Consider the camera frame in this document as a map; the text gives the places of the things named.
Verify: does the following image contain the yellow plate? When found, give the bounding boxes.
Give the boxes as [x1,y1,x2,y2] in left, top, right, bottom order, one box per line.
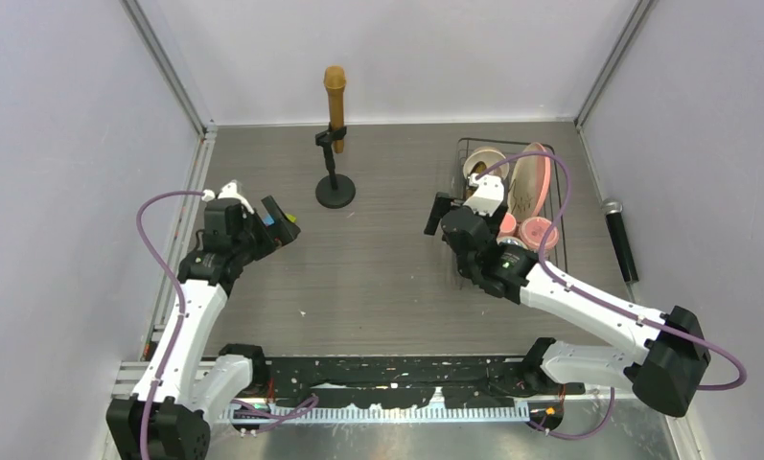
[467,161,487,188]

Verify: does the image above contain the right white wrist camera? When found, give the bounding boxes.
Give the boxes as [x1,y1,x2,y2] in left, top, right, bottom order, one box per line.
[463,173,505,217]

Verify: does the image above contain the large pink cream plate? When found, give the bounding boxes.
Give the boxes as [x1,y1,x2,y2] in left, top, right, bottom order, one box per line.
[507,155,551,222]

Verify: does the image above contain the plain pink mug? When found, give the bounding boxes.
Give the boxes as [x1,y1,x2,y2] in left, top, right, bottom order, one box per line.
[498,212,519,239]

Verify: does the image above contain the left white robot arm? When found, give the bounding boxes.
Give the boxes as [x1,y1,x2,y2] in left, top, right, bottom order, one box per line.
[105,191,300,459]

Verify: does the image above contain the brown microphone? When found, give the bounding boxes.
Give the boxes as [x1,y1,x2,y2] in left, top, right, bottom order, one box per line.
[323,65,347,130]

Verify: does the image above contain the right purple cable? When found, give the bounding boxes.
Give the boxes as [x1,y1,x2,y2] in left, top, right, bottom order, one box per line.
[479,150,748,392]

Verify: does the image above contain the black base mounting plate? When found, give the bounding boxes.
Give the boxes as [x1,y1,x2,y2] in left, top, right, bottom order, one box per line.
[238,356,585,409]

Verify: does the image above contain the black wire dish rack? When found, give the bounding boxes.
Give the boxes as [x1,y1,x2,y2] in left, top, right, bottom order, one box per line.
[452,137,569,290]

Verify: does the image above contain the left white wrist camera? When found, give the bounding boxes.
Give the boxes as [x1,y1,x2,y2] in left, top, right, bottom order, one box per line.
[201,180,255,214]

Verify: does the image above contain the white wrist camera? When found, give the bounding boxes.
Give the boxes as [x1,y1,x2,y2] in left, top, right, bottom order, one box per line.
[201,180,255,214]
[463,173,505,217]

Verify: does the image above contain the black handheld microphone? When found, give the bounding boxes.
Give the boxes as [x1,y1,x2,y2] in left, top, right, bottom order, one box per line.
[601,199,639,285]

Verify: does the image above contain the aluminium frame rail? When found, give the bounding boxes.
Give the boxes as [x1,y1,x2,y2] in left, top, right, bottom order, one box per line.
[141,122,219,360]

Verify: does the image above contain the pink patterned mug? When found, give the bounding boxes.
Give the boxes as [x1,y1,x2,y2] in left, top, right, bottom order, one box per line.
[517,216,560,254]

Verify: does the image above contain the white ceramic bowl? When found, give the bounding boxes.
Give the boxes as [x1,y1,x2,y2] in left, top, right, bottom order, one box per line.
[462,146,505,184]

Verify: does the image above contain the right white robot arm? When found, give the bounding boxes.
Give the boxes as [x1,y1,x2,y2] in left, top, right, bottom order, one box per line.
[425,193,710,417]

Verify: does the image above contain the colourful toy block stack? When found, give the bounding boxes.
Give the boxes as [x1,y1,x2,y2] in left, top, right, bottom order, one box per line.
[263,214,296,226]

